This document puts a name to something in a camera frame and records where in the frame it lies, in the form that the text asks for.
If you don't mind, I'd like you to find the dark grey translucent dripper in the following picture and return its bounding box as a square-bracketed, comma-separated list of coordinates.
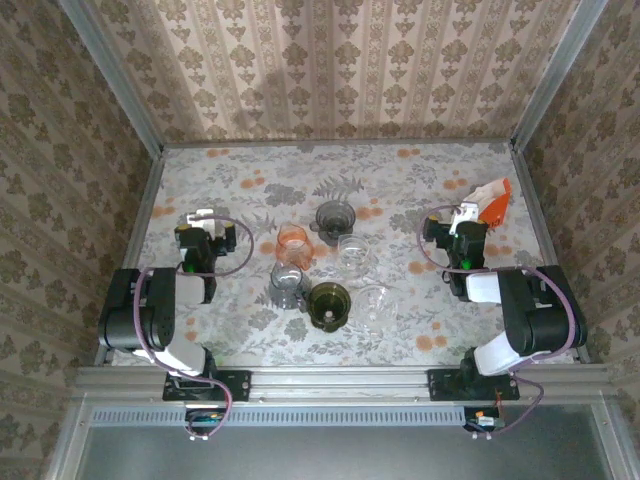
[308, 199, 358, 242]

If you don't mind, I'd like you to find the aluminium table end rail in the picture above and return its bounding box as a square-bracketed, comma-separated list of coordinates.
[159, 138, 516, 150]

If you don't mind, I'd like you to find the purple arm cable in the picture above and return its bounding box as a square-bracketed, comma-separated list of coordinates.
[417, 204, 576, 439]
[132, 214, 255, 441]

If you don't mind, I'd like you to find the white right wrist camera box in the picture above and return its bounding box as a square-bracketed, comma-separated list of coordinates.
[449, 199, 484, 236]

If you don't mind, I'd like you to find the orange translucent dripper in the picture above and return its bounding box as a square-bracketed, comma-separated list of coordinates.
[275, 223, 316, 272]

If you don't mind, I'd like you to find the aluminium frame post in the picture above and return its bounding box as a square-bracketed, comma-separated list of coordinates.
[509, 0, 599, 151]
[57, 0, 166, 156]

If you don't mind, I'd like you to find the small connector board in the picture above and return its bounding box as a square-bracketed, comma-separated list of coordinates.
[462, 405, 506, 441]
[183, 407, 227, 442]

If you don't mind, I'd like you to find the aluminium table side rail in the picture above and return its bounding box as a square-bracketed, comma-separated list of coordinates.
[509, 142, 591, 364]
[94, 149, 166, 366]

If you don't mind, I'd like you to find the blue-grey translucent dripper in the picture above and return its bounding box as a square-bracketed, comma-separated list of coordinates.
[269, 262, 307, 310]

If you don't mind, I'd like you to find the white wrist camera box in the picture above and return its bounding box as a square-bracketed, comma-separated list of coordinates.
[185, 208, 227, 237]
[449, 199, 484, 236]

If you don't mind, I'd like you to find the aluminium table edge rail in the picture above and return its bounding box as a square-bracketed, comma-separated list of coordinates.
[74, 364, 614, 406]

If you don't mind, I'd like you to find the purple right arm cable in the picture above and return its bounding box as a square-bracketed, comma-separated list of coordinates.
[417, 204, 576, 439]

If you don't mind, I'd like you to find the dark green translucent dripper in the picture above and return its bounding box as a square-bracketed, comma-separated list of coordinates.
[305, 281, 352, 334]

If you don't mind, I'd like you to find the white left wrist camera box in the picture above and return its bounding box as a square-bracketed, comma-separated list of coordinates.
[185, 208, 227, 237]

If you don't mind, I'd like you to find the orange white filter pack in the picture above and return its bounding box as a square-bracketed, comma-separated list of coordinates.
[468, 178, 513, 231]

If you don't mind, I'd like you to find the floral patterned table cover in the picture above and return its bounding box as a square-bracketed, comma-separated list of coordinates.
[112, 143, 581, 369]

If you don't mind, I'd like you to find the clear glass dripper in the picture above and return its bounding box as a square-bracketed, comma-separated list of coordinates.
[351, 283, 400, 334]
[337, 233, 375, 274]

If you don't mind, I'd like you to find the grey slotted cable duct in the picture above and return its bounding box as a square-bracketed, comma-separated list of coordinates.
[89, 403, 469, 427]

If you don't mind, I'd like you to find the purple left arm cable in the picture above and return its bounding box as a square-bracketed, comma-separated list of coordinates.
[132, 214, 255, 441]

